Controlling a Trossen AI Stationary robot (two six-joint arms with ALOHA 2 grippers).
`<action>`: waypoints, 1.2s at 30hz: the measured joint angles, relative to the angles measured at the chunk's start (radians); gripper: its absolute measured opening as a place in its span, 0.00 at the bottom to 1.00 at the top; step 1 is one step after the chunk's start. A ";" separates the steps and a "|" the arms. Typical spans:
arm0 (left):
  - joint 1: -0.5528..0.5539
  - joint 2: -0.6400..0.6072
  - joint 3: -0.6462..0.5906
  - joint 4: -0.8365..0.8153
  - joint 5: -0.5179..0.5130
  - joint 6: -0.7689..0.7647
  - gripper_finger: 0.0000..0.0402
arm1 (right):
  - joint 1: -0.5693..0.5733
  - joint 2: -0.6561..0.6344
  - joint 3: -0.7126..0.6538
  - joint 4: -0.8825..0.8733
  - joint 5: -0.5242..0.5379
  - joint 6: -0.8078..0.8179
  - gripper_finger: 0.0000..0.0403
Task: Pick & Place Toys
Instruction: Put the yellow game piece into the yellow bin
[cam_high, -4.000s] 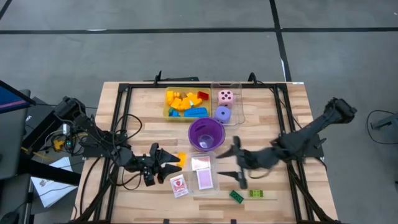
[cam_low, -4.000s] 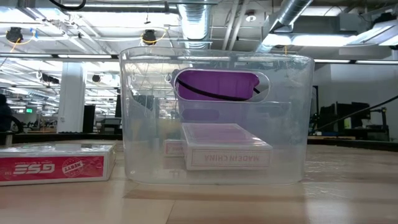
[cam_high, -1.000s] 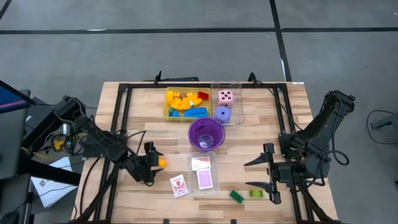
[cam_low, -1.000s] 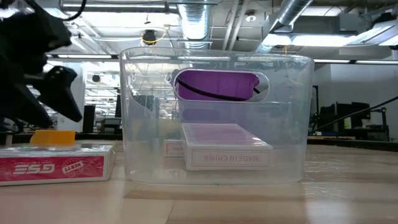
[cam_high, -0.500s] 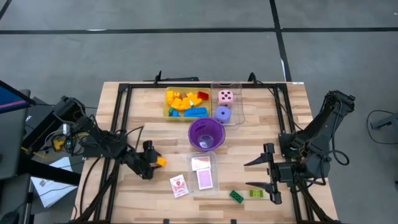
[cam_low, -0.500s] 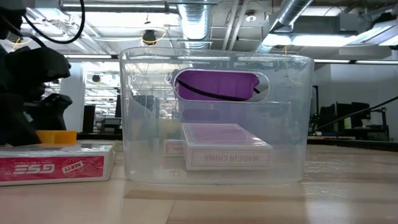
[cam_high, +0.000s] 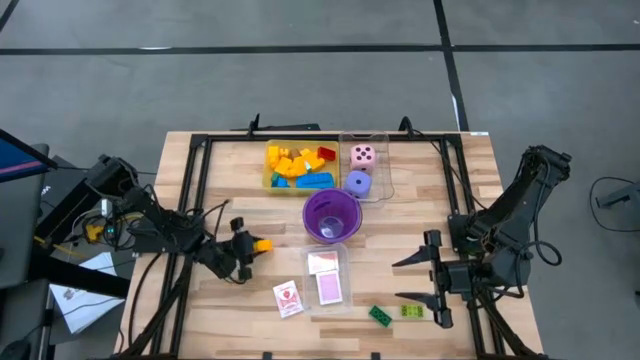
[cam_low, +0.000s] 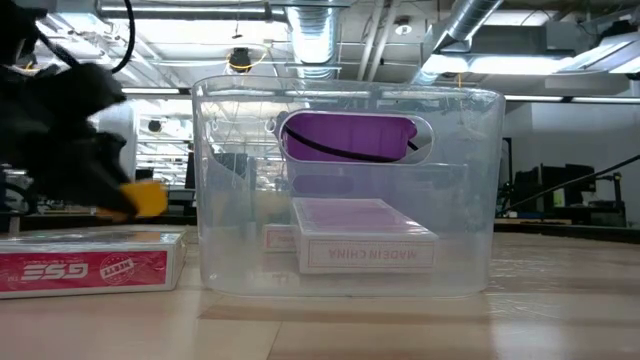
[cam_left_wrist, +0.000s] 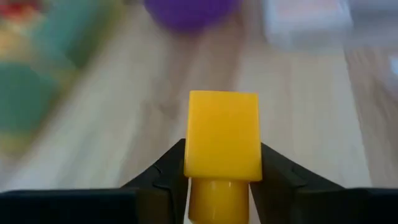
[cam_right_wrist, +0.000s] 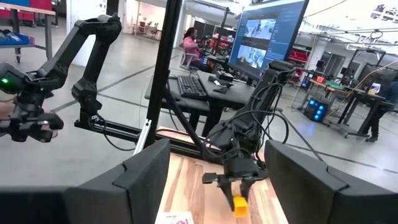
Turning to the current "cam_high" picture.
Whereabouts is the blue plastic tray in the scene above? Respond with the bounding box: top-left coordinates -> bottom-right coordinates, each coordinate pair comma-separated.
294,171 -> 335,191

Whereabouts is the frosted clear plastic bin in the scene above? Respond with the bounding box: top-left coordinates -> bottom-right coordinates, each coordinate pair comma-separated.
299,242 -> 353,318

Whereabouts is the purple plastic bucket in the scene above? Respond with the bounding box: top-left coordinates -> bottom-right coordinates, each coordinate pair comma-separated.
301,187 -> 364,246

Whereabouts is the white paper sheet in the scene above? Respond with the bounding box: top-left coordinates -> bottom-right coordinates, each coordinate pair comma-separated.
48,251 -> 127,335

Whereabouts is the dark green toy block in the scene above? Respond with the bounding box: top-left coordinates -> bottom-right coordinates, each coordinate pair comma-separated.
368,305 -> 394,329

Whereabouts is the yellow translucent tray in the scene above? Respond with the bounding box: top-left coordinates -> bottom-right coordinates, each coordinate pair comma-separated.
262,139 -> 342,196

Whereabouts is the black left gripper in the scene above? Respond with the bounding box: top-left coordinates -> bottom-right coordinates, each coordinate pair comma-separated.
219,216 -> 263,284

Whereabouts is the black case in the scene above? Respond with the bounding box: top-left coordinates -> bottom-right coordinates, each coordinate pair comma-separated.
33,155 -> 110,246

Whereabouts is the pink foam die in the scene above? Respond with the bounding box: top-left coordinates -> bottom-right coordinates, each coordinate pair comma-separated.
349,143 -> 377,173

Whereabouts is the clear acrylic bin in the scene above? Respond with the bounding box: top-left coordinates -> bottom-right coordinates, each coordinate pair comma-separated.
338,130 -> 395,205

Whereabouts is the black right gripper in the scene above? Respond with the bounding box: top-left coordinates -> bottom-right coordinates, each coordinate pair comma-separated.
391,228 -> 476,330

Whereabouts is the black aluminium table frame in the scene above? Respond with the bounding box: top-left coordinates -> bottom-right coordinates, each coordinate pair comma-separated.
115,130 -> 551,360

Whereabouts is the grey side table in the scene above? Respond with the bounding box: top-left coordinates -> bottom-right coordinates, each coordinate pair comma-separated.
0,144 -> 51,360

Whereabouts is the blue screen monitor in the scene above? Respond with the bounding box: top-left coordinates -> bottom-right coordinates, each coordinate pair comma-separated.
0,128 -> 59,185

